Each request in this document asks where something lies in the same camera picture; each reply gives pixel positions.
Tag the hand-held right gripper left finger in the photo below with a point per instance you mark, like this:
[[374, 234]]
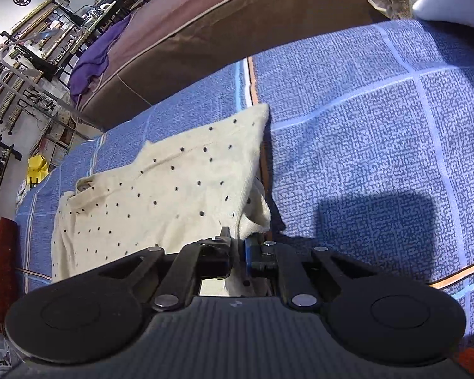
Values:
[[220, 260]]

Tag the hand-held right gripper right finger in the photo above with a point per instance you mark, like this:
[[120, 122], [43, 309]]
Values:
[[247, 254]]

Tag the cream polka dot shirt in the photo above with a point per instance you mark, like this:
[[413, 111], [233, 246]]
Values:
[[162, 173]]

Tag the blue plaid blanket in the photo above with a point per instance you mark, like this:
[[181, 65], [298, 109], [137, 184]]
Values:
[[359, 146]]

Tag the yellow plastic caution sign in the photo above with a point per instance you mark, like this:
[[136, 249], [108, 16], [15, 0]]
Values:
[[37, 169]]

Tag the red rug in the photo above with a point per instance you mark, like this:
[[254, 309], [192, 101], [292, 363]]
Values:
[[2, 268]]

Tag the brown bed with mauve sheet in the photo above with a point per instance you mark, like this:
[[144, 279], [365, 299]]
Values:
[[205, 27]]

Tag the purple cloth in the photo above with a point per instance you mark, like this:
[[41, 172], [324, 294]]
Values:
[[94, 59]]

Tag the white metal stand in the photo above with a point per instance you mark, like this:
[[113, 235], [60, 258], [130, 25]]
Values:
[[31, 81]]

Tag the dark dining table with chairs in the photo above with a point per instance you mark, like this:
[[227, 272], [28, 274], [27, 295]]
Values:
[[118, 6]]

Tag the wall display racks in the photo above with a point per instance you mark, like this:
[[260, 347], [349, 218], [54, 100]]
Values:
[[8, 83]]

